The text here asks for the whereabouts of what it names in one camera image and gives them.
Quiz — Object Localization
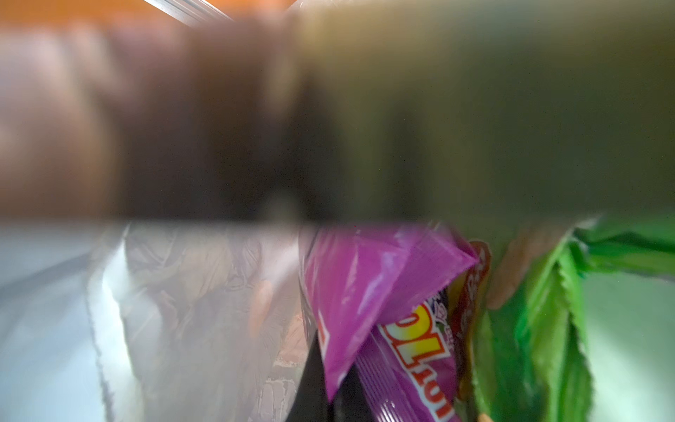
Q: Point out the green Lays chips bag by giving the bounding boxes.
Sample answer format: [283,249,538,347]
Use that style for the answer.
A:
[457,214,674,421]

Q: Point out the magenta purple snack bag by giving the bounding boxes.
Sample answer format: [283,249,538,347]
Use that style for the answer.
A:
[299,224,477,421]

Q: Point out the aluminium left corner post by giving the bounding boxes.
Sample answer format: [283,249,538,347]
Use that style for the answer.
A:
[145,0,232,26]

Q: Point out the floral paper bag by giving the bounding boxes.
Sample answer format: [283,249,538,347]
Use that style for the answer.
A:
[1,1,674,421]

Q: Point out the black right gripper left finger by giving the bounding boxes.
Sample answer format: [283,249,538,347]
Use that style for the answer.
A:
[286,337,330,422]

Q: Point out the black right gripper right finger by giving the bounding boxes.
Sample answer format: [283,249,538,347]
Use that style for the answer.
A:
[332,364,375,422]

